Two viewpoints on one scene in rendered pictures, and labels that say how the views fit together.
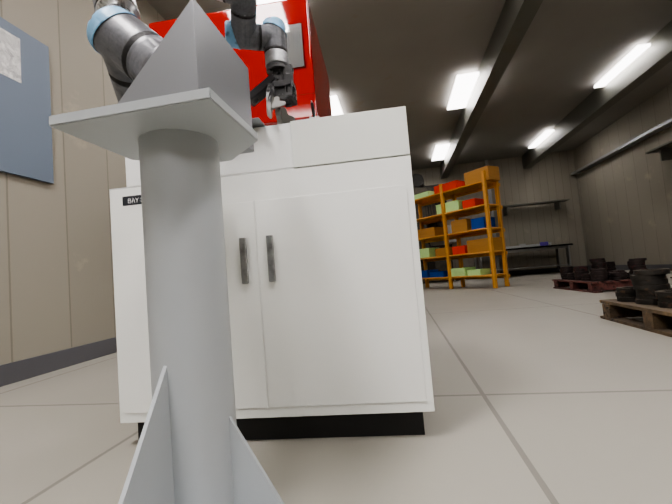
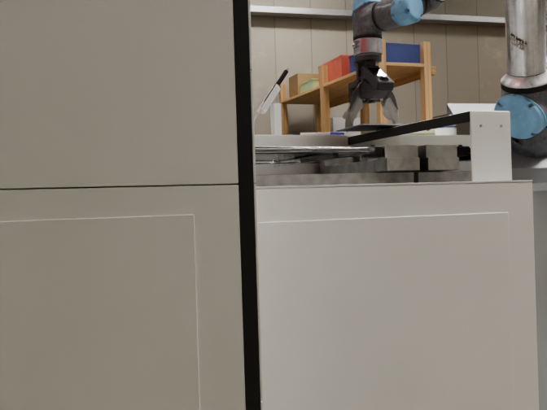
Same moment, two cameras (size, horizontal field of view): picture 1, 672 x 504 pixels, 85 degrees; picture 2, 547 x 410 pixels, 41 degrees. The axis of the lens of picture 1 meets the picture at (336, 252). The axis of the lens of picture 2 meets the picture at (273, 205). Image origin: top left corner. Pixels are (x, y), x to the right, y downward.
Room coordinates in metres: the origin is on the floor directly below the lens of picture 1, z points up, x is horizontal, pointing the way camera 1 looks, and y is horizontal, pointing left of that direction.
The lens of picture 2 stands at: (2.23, 1.76, 0.79)
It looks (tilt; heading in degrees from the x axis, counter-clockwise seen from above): 0 degrees down; 244
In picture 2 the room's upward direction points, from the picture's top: 2 degrees counter-clockwise
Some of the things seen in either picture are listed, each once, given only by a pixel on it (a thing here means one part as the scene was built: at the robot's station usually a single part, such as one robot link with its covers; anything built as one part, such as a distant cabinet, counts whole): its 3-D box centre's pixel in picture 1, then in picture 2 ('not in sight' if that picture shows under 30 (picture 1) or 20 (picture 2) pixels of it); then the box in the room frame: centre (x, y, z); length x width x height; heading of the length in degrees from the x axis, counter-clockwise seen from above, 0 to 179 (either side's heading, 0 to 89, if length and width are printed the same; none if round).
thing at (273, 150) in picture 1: (212, 160); (418, 155); (1.17, 0.38, 0.89); 0.55 x 0.09 x 0.14; 83
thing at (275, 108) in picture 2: not in sight; (269, 110); (1.38, 0.04, 1.03); 0.06 x 0.04 x 0.13; 173
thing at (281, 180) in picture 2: not in sight; (308, 181); (1.47, 0.40, 0.84); 0.50 x 0.02 x 0.03; 173
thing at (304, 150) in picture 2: not in sight; (291, 150); (1.54, 0.45, 0.90); 0.37 x 0.01 x 0.01; 173
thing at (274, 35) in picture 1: (274, 38); (367, 19); (1.14, 0.14, 1.26); 0.09 x 0.08 x 0.11; 106
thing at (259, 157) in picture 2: not in sight; (261, 155); (1.52, 0.27, 0.90); 0.34 x 0.34 x 0.01; 83
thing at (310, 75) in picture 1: (255, 103); not in sight; (2.07, 0.40, 1.52); 0.81 x 0.75 x 0.60; 83
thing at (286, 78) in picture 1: (280, 86); (367, 80); (1.14, 0.13, 1.11); 0.09 x 0.08 x 0.12; 83
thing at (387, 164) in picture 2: not in sight; (365, 168); (1.25, 0.28, 0.87); 0.36 x 0.08 x 0.03; 83
